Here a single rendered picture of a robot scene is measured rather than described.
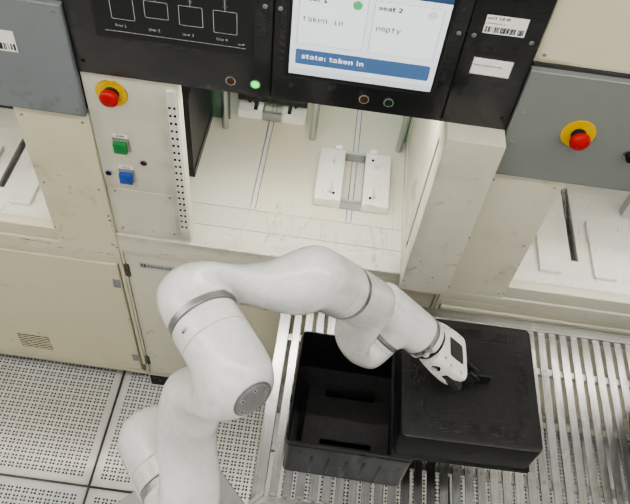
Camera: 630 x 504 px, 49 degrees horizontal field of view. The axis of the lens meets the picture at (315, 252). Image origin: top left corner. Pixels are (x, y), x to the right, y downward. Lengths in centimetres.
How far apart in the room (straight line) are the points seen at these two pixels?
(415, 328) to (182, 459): 47
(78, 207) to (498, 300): 114
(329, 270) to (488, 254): 89
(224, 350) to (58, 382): 183
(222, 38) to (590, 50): 68
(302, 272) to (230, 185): 109
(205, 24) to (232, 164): 75
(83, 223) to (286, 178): 58
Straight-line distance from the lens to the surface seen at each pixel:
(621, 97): 146
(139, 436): 126
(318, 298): 94
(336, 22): 132
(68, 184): 180
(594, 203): 221
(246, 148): 210
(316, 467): 163
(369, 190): 197
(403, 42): 134
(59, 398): 266
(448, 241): 165
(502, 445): 146
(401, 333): 126
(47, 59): 153
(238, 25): 135
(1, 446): 264
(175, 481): 117
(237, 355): 89
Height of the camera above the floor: 233
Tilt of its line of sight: 52 degrees down
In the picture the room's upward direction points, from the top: 8 degrees clockwise
